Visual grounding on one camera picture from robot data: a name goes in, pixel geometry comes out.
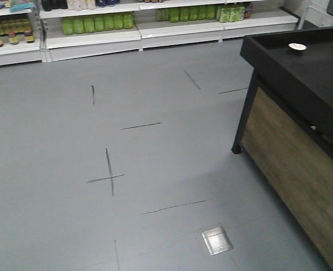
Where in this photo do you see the black wooden display stand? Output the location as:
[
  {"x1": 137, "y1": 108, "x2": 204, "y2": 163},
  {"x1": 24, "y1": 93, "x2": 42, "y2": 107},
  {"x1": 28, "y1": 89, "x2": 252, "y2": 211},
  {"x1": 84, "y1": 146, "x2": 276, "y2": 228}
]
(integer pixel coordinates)
[{"x1": 232, "y1": 27, "x2": 333, "y2": 270}]

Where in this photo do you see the metal floor outlet cover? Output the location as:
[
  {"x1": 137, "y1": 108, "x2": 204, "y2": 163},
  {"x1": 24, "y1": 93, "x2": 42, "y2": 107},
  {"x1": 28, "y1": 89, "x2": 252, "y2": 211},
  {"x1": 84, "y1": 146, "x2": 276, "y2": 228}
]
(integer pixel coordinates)
[{"x1": 201, "y1": 226, "x2": 233, "y2": 256}]

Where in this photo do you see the small white dish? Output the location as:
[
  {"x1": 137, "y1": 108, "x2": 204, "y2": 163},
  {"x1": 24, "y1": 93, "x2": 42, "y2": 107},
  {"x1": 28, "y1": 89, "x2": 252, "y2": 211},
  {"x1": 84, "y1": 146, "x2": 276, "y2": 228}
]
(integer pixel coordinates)
[{"x1": 288, "y1": 43, "x2": 307, "y2": 53}]

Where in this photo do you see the white store shelf unit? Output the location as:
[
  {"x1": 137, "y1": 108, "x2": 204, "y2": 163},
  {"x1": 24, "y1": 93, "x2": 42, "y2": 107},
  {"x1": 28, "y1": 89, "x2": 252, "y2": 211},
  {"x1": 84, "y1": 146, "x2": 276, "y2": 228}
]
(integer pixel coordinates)
[{"x1": 0, "y1": 1, "x2": 297, "y2": 66}]

